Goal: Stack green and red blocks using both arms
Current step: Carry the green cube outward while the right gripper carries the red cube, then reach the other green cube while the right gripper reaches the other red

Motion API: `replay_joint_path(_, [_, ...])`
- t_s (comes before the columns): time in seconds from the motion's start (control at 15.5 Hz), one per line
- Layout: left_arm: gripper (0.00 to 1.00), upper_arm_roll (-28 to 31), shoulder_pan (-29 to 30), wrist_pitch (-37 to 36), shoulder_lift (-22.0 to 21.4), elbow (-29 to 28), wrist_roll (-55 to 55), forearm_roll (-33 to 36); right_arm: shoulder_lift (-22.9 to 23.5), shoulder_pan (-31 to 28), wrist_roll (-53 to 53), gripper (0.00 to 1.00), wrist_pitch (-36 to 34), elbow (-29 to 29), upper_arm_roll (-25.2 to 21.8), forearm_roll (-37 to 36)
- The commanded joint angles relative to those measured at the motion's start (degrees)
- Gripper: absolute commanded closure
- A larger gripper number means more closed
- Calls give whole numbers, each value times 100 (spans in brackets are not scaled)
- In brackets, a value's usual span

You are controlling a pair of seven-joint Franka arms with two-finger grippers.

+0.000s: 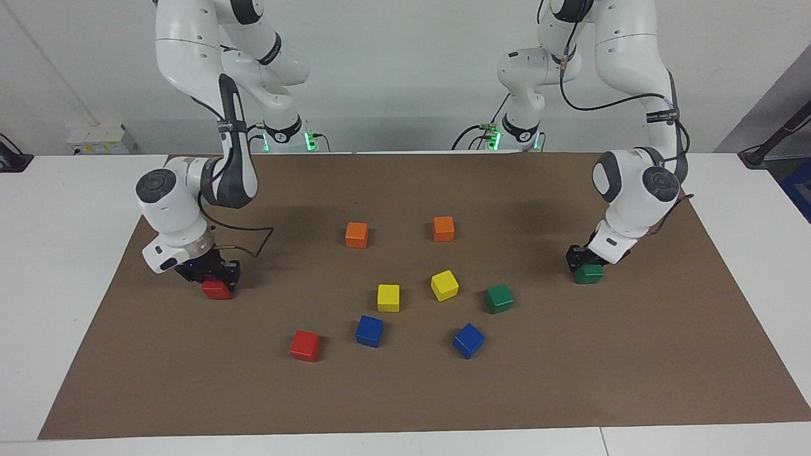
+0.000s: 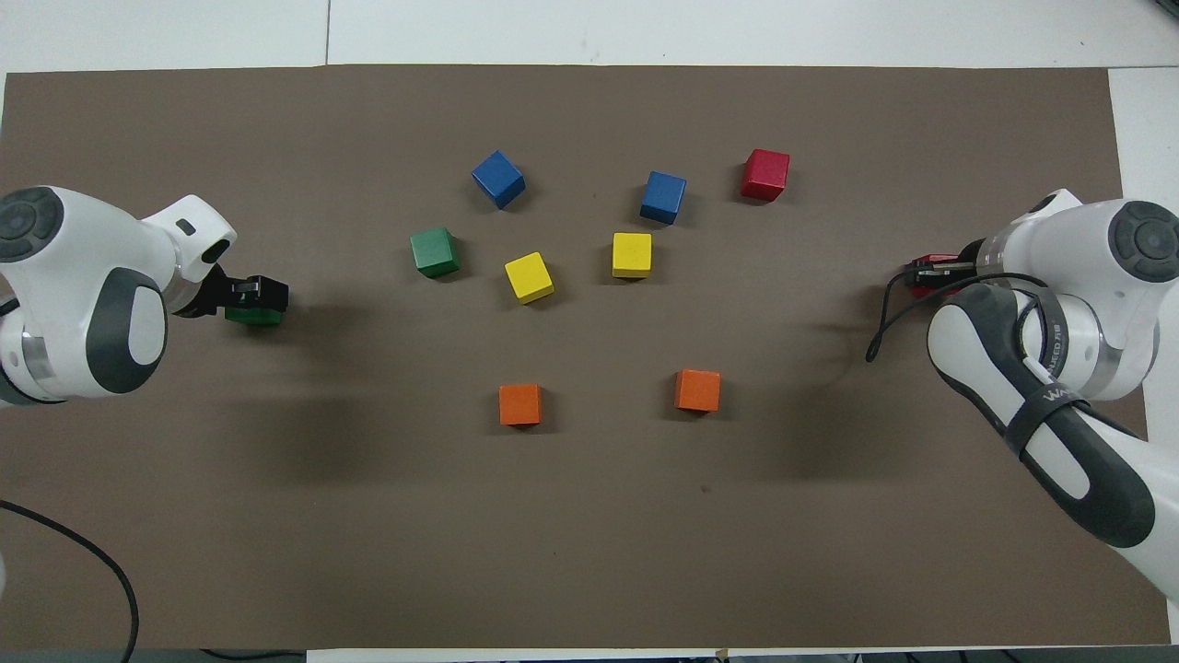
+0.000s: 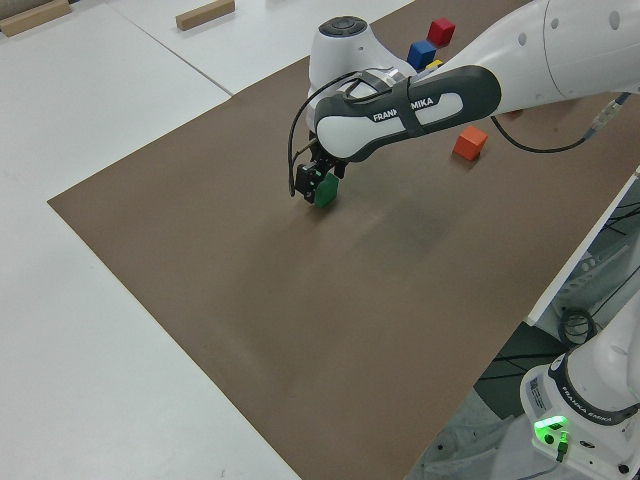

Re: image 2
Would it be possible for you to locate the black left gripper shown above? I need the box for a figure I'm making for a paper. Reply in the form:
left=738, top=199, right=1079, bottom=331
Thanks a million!
left=180, top=265, right=289, bottom=320

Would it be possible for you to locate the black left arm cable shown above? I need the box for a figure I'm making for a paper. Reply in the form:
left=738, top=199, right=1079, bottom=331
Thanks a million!
left=0, top=499, right=141, bottom=663

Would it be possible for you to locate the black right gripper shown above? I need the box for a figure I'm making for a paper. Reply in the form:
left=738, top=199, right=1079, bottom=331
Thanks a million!
left=906, top=239, right=988, bottom=296

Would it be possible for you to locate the red wooden block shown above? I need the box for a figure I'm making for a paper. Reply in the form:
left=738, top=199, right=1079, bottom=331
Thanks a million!
left=910, top=254, right=961, bottom=298
left=740, top=148, right=791, bottom=203

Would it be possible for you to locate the yellow wooden block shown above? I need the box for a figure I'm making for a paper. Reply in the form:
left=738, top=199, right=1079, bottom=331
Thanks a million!
left=612, top=232, right=653, bottom=280
left=504, top=251, right=556, bottom=306

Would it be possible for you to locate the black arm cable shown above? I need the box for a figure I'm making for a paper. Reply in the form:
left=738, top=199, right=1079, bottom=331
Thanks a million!
left=0, top=499, right=141, bottom=663
left=866, top=272, right=1051, bottom=362

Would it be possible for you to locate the brown table mat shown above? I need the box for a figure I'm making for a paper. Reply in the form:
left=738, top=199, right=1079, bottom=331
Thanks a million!
left=0, top=64, right=1171, bottom=650

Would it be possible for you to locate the blue wooden block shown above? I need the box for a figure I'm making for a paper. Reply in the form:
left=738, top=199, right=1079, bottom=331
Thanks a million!
left=471, top=150, right=527, bottom=210
left=639, top=170, right=688, bottom=226

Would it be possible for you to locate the orange wooden block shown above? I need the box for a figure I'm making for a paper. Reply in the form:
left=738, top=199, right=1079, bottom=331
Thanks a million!
left=498, top=383, right=543, bottom=427
left=674, top=369, right=722, bottom=413

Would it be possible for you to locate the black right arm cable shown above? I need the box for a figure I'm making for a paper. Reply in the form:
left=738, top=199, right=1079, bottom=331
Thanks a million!
left=866, top=272, right=1051, bottom=362

